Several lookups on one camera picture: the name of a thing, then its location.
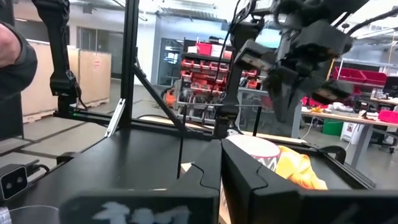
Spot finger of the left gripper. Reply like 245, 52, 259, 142
310, 78, 355, 106
267, 65, 307, 124

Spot red storage bins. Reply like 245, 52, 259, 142
331, 66, 389, 87

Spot light wooden crates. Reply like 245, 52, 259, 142
21, 39, 113, 124

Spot green bin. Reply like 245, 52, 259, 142
322, 119, 344, 137

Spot black aluminium table frame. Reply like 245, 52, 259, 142
52, 0, 376, 191

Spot clear glass footed cup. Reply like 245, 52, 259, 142
0, 204, 61, 224

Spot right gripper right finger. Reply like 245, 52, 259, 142
220, 138, 398, 224

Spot rack of red bins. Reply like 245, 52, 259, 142
179, 36, 261, 126

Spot person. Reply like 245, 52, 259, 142
0, 0, 39, 141

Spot cluttered work table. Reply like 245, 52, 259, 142
300, 102, 398, 170

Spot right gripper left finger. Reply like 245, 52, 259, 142
58, 139, 223, 224

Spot small grey depth camera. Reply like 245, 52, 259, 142
0, 164, 30, 202

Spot orange cloth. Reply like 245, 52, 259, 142
275, 145, 329, 191

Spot person's hand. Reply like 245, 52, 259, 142
0, 24, 22, 68

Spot white grey patterned mug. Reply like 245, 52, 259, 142
225, 133, 282, 173

